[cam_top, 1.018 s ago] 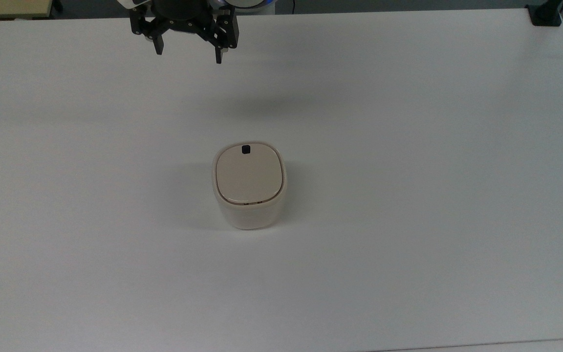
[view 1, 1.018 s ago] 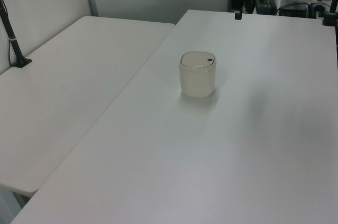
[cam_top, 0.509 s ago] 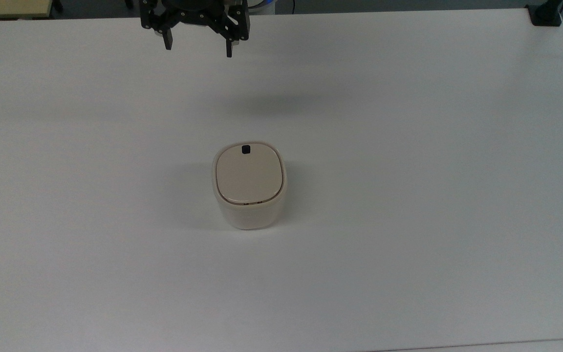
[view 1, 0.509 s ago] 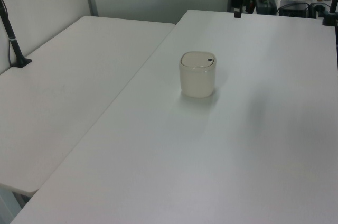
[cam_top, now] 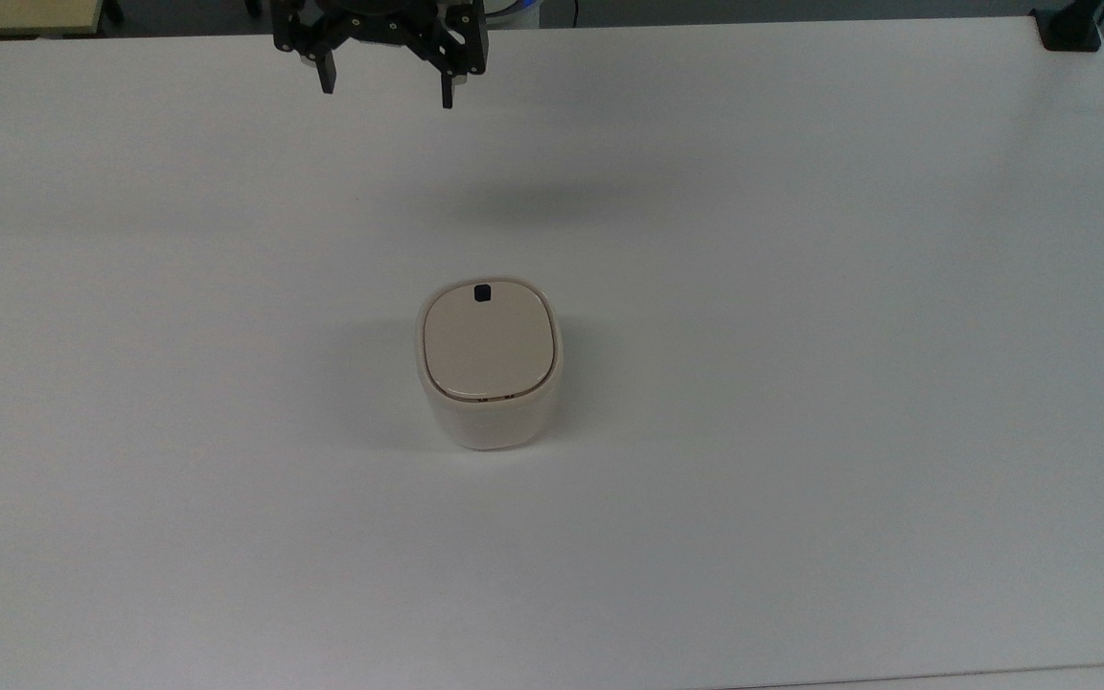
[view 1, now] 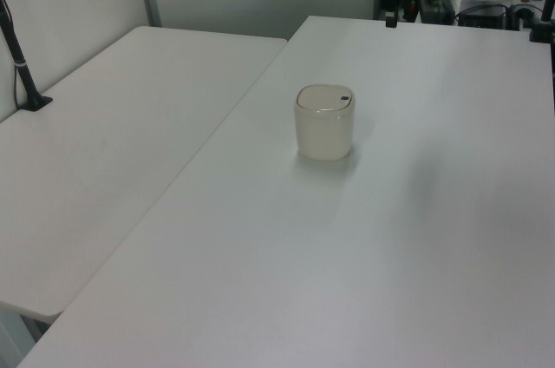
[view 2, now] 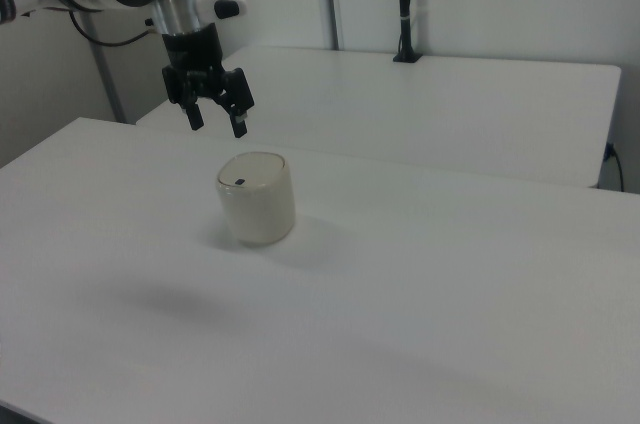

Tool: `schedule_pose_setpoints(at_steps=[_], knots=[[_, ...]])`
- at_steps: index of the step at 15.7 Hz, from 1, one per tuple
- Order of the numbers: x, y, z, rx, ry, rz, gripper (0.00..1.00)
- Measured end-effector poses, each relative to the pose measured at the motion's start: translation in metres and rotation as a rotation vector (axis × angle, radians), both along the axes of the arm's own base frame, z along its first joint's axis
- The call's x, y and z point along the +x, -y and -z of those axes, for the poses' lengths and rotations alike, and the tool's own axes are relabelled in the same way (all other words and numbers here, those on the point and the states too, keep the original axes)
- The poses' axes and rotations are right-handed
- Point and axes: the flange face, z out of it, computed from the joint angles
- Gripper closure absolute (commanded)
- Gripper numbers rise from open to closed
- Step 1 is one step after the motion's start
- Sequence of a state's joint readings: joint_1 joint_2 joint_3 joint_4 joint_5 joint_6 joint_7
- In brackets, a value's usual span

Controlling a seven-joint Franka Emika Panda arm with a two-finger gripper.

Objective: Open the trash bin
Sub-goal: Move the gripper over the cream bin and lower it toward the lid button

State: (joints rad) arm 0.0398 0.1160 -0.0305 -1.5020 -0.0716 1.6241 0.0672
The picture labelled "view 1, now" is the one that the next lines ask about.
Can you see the beige trash bin lid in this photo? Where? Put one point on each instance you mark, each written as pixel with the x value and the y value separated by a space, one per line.
pixel 321 97

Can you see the cream round trash bin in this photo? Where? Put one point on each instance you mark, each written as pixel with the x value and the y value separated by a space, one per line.
pixel 323 138

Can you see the dark case with green parts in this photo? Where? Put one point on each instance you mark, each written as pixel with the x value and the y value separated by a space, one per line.
pixel 435 5

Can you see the black electronics box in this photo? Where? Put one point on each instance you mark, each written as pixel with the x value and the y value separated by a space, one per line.
pixel 481 12

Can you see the black camera pole with clamp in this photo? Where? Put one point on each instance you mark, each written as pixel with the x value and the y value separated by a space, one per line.
pixel 20 60

